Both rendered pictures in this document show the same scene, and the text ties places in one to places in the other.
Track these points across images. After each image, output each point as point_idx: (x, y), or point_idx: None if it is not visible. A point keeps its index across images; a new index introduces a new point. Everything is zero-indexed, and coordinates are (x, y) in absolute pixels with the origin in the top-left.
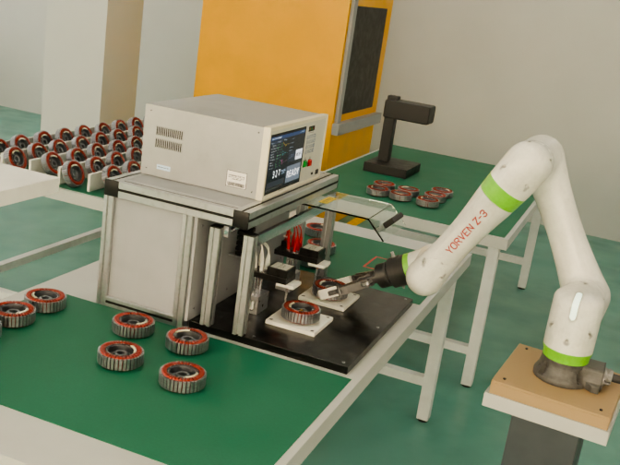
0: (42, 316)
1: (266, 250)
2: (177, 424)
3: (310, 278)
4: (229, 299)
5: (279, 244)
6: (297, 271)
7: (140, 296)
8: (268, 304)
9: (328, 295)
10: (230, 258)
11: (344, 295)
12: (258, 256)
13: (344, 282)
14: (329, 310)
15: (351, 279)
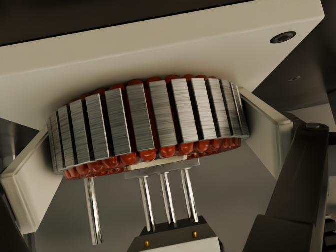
0: None
1: (138, 203)
2: None
3: (13, 145)
4: (313, 105)
5: (62, 216)
6: (144, 176)
7: None
8: (324, 88)
9: (284, 114)
10: (333, 194)
11: (177, 106)
12: (176, 192)
13: (43, 174)
14: (316, 27)
15: (28, 213)
